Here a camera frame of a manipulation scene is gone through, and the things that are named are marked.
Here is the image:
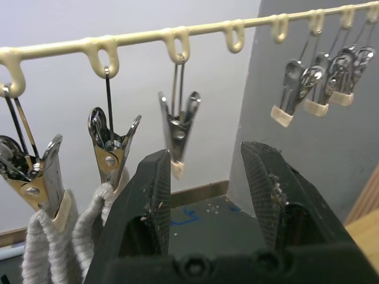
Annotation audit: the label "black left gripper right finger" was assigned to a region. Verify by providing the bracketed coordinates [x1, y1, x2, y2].
[240, 141, 356, 254]

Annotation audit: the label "metal clothes clip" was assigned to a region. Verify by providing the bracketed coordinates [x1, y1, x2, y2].
[158, 54, 202, 180]
[87, 66, 143, 196]
[298, 25, 338, 118]
[325, 17, 356, 107]
[351, 13, 376, 86]
[270, 29, 309, 128]
[0, 85, 73, 233]

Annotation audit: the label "grey knitted sock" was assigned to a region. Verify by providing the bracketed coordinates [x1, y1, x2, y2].
[72, 167, 130, 279]
[21, 189, 85, 284]

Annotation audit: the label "cream clip hanger bar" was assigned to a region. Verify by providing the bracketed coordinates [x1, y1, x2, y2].
[0, 0, 379, 98]

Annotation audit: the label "wooden board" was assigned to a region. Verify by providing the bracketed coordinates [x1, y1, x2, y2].
[343, 164, 379, 284]

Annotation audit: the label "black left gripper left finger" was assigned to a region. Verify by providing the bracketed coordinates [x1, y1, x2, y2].
[83, 149, 172, 284]

